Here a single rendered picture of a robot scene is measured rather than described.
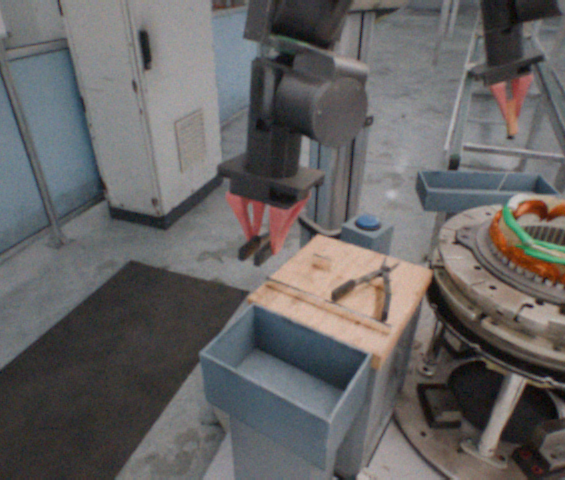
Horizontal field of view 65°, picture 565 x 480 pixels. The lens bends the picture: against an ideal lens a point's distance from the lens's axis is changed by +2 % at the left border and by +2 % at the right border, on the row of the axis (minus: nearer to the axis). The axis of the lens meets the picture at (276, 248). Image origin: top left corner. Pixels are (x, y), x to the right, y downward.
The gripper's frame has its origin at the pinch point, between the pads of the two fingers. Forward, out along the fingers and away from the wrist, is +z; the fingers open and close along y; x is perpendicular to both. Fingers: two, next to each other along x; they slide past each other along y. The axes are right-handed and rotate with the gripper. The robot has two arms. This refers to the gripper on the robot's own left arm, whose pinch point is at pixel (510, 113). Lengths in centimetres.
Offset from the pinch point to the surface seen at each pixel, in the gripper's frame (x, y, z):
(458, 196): -2.6, -10.7, 12.7
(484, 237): -25.9, -9.4, 8.7
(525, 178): 9.6, 3.2, 17.7
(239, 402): -55, -40, 7
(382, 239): -15.0, -25.0, 12.0
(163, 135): 147, -153, 8
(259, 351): -44, -41, 10
